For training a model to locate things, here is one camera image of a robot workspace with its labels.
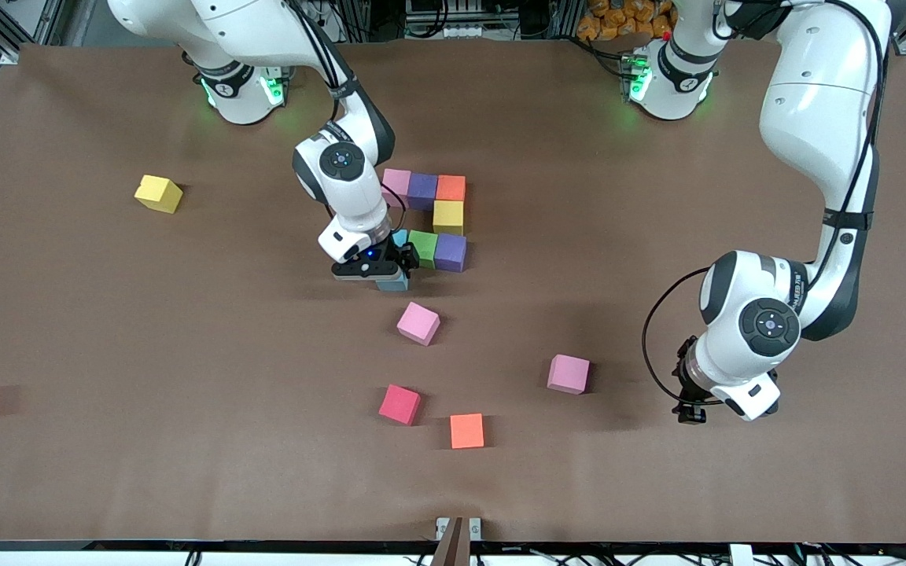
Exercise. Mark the white power strip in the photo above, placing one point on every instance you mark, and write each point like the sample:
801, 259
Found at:
319, 16

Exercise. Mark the red foam cube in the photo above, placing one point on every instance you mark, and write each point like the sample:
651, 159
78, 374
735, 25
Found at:
399, 404

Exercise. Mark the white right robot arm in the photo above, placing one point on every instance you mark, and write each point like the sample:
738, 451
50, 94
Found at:
264, 31

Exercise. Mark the metal clamp bracket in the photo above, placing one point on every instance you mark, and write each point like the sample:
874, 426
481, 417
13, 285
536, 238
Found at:
457, 542

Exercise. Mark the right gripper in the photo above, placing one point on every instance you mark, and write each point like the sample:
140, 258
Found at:
404, 256

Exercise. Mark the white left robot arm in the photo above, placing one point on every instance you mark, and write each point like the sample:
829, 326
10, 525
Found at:
815, 102

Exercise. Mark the green foam cube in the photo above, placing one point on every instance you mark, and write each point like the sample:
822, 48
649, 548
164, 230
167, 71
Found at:
424, 248

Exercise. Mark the yellow foam cube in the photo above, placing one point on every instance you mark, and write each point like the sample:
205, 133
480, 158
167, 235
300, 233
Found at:
158, 194
448, 217

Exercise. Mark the pink foam cube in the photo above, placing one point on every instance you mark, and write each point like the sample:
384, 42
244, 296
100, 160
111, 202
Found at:
396, 185
568, 373
418, 323

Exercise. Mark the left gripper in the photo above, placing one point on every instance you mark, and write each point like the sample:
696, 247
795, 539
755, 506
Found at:
687, 391

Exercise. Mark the purple foam cube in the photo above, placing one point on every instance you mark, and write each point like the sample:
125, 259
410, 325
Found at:
422, 191
451, 252

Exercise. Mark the orange foam cube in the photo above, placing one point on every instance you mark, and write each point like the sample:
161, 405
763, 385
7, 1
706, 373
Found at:
451, 187
467, 431

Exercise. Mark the brown paper table cover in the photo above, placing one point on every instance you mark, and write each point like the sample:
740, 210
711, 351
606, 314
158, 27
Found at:
185, 314

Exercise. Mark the blue foam cube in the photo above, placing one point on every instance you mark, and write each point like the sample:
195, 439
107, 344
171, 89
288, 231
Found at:
392, 285
399, 237

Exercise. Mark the bag of orange items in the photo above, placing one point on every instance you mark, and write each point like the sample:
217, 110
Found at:
618, 20

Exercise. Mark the white socket box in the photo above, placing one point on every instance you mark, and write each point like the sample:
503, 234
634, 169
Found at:
453, 31

